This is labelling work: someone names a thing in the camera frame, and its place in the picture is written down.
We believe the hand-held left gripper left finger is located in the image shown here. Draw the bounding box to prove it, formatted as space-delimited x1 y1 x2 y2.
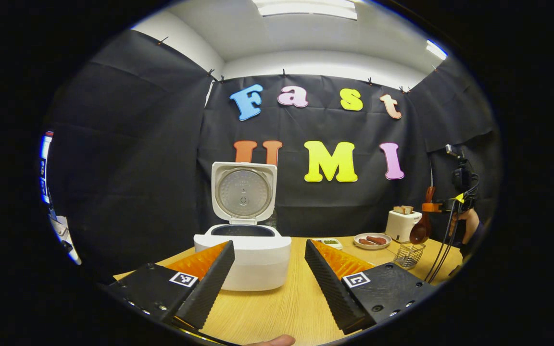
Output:
106 240 236 331

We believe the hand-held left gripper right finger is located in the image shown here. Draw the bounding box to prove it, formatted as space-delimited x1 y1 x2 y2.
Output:
304 239 437 335

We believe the brown wooden spoon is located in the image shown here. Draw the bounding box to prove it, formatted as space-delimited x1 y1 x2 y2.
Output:
409 186 437 245

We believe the metal wire chopstick holder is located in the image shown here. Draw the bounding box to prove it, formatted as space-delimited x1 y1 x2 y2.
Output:
394 242 426 269

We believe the white rice cooker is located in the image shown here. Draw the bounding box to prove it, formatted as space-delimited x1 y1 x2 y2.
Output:
193 161 292 292

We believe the white toaster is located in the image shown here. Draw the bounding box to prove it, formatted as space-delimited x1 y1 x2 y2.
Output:
385 210 423 243

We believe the white divided grain dish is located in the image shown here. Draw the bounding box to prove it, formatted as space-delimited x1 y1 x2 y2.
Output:
313 237 343 250

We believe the white round plate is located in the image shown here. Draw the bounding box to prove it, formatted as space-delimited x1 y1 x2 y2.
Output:
353 233 392 250

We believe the small ceiling light panel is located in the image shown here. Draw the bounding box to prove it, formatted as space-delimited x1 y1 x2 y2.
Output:
426 40 449 61

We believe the black backdrop cloth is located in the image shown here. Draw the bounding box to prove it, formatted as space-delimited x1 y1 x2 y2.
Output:
46 29 501 279

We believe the white equipment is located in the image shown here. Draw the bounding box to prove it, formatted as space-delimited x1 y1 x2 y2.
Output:
49 214 83 266

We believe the bright monitor screen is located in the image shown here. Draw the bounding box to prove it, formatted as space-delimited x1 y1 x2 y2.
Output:
40 131 54 205

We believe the large ceiling light panel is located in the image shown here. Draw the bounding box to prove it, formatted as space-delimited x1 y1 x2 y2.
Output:
252 0 358 21

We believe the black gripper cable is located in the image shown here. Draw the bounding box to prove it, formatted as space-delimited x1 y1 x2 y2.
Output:
424 185 479 284

